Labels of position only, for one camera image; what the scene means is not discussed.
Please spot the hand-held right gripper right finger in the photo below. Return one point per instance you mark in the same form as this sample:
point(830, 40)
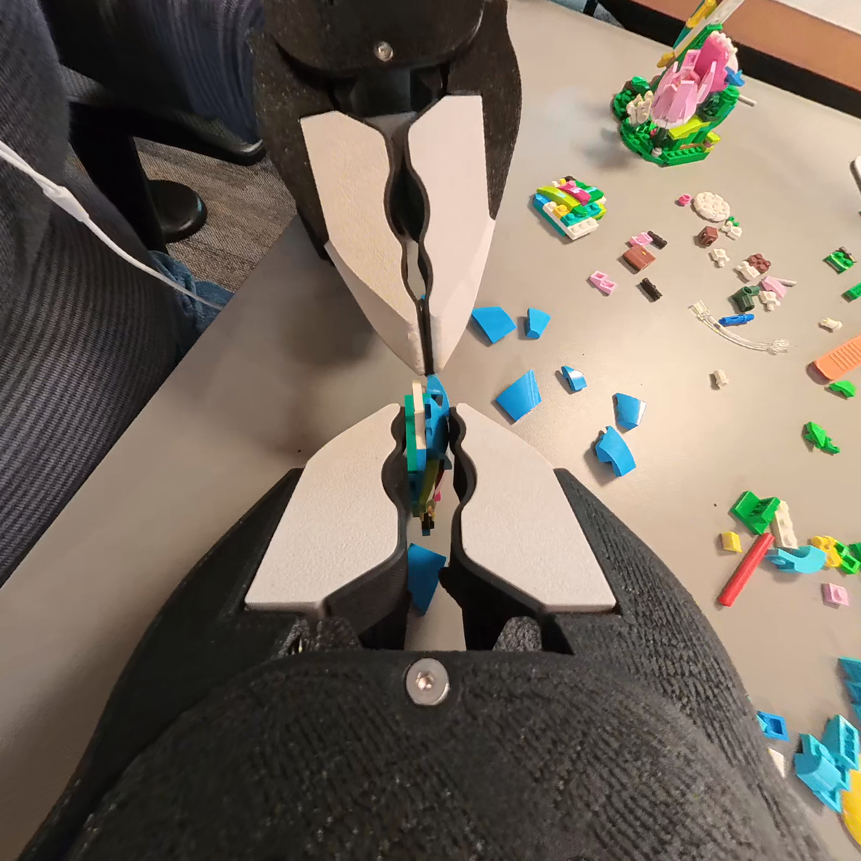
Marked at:
point(524, 531)

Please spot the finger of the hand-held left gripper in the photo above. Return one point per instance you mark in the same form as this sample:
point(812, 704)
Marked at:
point(454, 202)
point(356, 202)

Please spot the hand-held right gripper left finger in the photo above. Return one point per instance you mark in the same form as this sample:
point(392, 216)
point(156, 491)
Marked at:
point(323, 531)

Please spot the round green blue lego assembly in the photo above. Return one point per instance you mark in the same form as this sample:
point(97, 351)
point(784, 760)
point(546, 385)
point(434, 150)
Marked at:
point(430, 430)

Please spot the blue lego wedge piece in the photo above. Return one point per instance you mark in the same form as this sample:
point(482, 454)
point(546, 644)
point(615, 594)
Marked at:
point(424, 572)
point(519, 397)
point(494, 325)

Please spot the multicolour lego block assembly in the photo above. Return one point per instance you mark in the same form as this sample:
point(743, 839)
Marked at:
point(570, 208)

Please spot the blue curved lego arch piece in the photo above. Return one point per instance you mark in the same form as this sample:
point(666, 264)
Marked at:
point(615, 452)

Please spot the small blue curved lego piece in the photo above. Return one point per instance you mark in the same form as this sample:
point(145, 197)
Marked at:
point(574, 379)
point(629, 411)
point(537, 323)

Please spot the pink lego plate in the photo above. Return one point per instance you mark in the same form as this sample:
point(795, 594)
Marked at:
point(602, 282)

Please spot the pink lego brick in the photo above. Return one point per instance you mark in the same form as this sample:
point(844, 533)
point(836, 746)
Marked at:
point(640, 239)

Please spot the small yellow lego piece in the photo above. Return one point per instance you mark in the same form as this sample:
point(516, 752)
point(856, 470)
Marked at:
point(730, 542)

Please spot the black small lego piece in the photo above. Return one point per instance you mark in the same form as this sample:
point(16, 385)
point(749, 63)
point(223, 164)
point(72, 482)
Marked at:
point(657, 239)
point(650, 289)

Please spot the red lego bar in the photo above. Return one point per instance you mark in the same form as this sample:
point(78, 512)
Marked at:
point(745, 570)

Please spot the green lego slope brick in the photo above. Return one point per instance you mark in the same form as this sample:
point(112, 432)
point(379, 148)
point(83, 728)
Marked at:
point(755, 512)

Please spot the pink flower lego model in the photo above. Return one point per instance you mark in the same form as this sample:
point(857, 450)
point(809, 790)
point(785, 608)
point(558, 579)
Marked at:
point(683, 101)

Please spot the small brown lego brick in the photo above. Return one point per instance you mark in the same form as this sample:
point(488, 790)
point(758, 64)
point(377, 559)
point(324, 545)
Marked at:
point(707, 236)

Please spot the white round lego plate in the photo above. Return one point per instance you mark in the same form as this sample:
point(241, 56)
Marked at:
point(711, 206)

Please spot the white lego brick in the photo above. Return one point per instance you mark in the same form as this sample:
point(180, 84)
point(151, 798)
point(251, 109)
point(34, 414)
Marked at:
point(784, 528)

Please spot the light blue lego arch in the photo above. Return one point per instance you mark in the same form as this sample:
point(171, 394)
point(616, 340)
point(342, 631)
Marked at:
point(800, 560)

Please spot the white green lego flower piece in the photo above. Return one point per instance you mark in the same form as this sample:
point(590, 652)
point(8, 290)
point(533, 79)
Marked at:
point(732, 229)

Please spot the transparent curved lego piece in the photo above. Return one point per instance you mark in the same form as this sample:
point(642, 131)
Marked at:
point(736, 338)

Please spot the blue lego bar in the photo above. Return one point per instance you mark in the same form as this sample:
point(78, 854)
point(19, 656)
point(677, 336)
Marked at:
point(736, 319)

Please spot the dark green lego piece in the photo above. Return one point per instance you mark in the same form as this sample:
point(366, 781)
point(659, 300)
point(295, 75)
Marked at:
point(743, 299)

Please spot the brown white lego piece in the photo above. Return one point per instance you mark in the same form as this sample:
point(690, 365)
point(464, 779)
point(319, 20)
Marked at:
point(755, 266)

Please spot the green lego plant piece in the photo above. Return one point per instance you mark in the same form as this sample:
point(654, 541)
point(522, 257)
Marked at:
point(819, 437)

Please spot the pink lego tile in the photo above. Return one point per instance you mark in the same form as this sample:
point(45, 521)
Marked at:
point(835, 594)

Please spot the green lego claw piece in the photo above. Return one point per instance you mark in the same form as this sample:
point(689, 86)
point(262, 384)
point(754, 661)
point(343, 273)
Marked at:
point(851, 559)

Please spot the pink white lego piece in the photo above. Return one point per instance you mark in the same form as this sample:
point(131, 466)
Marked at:
point(775, 289)

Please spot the green lego leaf piece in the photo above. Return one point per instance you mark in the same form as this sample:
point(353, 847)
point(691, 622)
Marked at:
point(842, 389)

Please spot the orange lego brick separator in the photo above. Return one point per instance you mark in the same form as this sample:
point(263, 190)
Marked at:
point(841, 360)

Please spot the pile of assorted lego pieces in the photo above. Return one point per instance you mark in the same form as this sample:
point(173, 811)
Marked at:
point(824, 760)

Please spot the green black lego piece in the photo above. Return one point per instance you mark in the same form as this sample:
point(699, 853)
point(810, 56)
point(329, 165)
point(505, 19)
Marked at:
point(839, 260)

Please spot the black office chair base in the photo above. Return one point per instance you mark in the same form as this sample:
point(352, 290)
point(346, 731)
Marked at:
point(175, 208)

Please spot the person's blue jeans leg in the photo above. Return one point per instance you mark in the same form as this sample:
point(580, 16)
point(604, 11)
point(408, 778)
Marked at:
point(195, 309)

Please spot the person's dark striped sweater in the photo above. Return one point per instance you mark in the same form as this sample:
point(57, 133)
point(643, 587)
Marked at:
point(67, 377)

